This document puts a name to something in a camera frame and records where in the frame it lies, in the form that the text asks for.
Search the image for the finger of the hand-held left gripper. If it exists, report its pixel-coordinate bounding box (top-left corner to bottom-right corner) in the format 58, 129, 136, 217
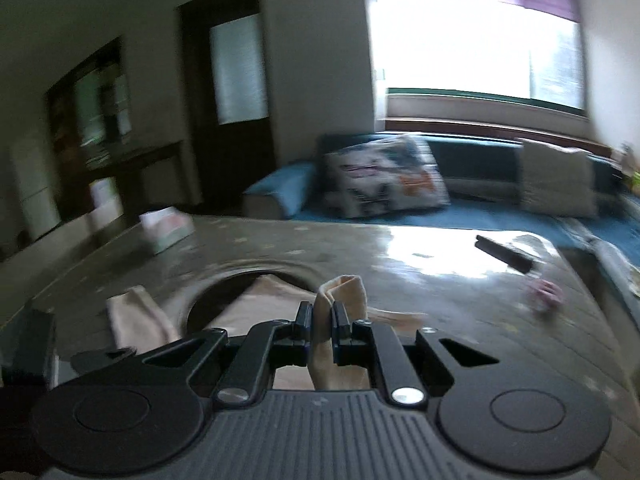
70, 346, 143, 376

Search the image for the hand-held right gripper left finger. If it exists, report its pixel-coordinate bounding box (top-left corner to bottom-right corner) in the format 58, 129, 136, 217
142, 301, 313, 407

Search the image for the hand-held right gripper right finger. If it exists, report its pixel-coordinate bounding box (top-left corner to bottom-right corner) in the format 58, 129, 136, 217
331, 301, 501, 407

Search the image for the cream knit garment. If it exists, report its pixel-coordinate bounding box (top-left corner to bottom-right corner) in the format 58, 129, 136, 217
107, 274, 428, 392

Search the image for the grey quilted star table cover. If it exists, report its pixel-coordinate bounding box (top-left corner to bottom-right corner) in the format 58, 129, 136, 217
0, 212, 640, 480

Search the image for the tissue box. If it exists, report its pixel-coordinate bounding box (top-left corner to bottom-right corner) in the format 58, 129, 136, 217
139, 206, 194, 256

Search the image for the butterfly print pillow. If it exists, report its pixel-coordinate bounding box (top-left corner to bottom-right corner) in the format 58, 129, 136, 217
320, 134, 451, 220

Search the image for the black remote control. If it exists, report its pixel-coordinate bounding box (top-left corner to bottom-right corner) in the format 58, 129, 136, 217
475, 234, 533, 275

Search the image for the blue sofa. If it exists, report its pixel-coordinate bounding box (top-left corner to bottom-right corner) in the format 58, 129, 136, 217
242, 130, 640, 306

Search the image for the dark door with frosted glass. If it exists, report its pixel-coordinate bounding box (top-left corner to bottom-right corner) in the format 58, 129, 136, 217
175, 0, 278, 206

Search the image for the dark wooden cabinet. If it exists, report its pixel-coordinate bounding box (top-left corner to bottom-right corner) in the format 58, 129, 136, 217
45, 37, 183, 221

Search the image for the beige pillow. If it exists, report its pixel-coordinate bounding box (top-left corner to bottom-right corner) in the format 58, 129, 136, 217
515, 137, 598, 218

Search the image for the window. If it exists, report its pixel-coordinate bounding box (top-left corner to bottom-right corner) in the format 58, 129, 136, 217
370, 0, 588, 116

